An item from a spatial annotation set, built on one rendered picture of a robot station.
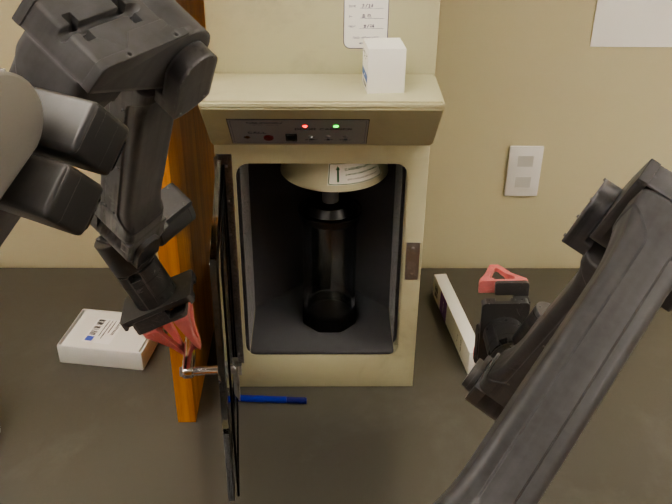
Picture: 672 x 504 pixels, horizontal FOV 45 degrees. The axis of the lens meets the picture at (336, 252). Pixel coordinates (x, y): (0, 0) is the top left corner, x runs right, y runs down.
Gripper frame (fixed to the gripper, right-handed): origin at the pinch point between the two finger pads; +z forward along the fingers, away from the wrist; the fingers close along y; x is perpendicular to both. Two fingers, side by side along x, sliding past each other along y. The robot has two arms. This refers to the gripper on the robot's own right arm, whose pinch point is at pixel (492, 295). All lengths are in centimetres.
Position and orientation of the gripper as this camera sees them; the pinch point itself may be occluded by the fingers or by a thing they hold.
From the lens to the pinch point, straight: 123.9
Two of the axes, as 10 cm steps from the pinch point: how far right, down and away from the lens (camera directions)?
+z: 0.0, -5.3, 8.5
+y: -0.2, -8.5, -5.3
